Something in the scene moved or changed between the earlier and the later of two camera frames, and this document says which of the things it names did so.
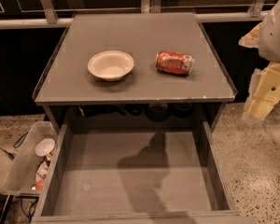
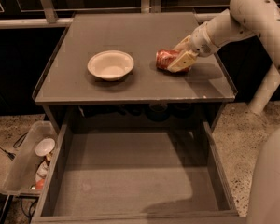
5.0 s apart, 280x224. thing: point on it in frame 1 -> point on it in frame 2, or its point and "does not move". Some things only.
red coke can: [175, 63] does not move
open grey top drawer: [135, 176] does not move
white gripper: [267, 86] -> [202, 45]
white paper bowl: [110, 64] does not move
